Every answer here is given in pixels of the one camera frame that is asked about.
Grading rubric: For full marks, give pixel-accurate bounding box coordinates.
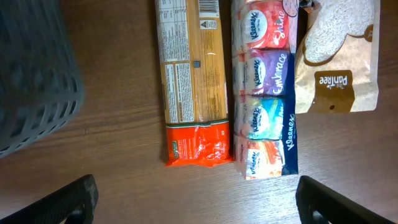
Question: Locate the orange spaghetti packet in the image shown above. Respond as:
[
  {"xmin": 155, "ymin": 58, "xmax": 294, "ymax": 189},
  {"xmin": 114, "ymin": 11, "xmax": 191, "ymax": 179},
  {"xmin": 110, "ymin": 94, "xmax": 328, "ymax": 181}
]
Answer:
[{"xmin": 155, "ymin": 0, "xmax": 233, "ymax": 167}]

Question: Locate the grey plastic basket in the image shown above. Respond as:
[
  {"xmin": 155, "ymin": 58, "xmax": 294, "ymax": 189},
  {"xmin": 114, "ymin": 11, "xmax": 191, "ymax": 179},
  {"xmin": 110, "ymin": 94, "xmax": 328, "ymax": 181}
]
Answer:
[{"xmin": 1, "ymin": 0, "xmax": 85, "ymax": 157}]

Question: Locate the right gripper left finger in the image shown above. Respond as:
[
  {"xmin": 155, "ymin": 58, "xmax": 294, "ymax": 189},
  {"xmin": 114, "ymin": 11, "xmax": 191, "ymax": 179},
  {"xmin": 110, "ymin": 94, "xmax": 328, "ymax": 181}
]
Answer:
[{"xmin": 1, "ymin": 174, "xmax": 99, "ymax": 224}]

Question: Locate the Kleenex tissue multipack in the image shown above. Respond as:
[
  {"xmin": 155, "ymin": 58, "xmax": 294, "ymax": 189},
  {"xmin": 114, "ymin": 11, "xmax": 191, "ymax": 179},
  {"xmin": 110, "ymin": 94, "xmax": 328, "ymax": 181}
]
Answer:
[{"xmin": 231, "ymin": 0, "xmax": 299, "ymax": 180}]

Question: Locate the beige Pantree rice bag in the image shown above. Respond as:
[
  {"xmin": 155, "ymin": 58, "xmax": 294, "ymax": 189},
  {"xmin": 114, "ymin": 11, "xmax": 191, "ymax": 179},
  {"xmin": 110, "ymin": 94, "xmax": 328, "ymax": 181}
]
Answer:
[{"xmin": 295, "ymin": 0, "xmax": 381, "ymax": 114}]

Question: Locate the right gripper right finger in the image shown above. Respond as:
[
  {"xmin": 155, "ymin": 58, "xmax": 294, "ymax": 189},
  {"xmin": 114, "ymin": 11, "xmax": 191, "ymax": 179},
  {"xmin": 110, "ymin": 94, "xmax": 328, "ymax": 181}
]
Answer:
[{"xmin": 295, "ymin": 175, "xmax": 391, "ymax": 223}]

